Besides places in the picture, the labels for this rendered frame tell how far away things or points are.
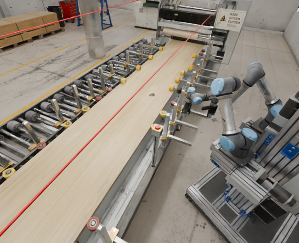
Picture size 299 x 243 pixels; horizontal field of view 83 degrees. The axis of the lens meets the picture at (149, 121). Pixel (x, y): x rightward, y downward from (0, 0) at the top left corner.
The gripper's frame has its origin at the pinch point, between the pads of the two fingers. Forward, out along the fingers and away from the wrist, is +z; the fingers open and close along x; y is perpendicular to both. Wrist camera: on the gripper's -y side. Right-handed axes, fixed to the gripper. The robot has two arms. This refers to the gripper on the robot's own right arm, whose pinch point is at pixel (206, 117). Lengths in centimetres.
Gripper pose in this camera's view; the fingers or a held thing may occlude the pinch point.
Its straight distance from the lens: 213.9
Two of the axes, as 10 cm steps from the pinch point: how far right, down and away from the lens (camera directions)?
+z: -0.4, 7.3, 6.8
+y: 9.1, 3.2, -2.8
